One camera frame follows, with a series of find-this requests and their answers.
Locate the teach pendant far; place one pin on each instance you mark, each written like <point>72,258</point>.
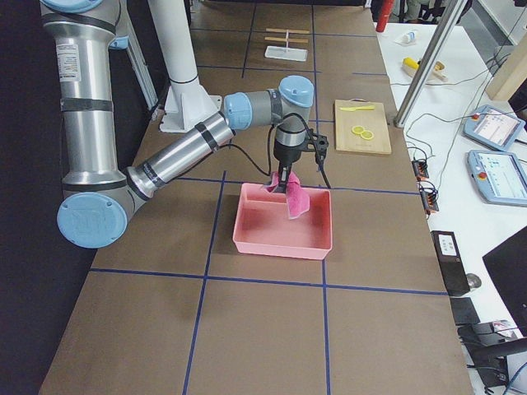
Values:
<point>493,128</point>

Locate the red fire extinguisher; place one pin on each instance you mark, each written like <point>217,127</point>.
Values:
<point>383,15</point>

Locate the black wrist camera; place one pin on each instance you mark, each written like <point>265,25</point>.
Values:
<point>318,144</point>

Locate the lemon slice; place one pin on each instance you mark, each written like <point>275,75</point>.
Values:
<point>358,130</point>
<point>366,135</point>

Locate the white pedestal column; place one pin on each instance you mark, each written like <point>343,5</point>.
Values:
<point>187,101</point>

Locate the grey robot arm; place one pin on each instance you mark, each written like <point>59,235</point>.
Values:
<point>100,195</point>

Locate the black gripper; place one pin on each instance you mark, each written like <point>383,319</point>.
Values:
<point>286,155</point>

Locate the pink plastic bin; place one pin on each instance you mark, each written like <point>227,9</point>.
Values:
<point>264,227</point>

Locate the pink cloth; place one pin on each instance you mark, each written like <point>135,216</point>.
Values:
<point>297,199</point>

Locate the wooden cutting board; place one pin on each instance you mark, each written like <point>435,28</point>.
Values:
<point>374,120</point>

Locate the yellow plastic knife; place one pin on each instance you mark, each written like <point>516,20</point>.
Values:
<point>357,108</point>

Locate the black power box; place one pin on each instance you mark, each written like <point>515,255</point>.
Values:
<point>450,263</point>

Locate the black monitor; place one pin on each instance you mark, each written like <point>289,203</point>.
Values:
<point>506,265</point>

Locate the aluminium frame post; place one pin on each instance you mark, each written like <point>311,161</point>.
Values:
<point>441,34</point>

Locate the teach pendant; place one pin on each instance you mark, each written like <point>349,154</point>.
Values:
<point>498,176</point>
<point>493,128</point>

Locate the orange terminal strip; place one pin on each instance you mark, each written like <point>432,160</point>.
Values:
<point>429,196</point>
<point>420,169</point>

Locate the wooden rack rod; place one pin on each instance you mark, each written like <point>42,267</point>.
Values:
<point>286,40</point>
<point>290,31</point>

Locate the white bottle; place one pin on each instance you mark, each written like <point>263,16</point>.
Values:
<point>408,38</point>

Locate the teach pendant near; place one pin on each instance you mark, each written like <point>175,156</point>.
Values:
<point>498,176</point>

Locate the white rack tray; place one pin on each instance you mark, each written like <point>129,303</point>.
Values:
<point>286,53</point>

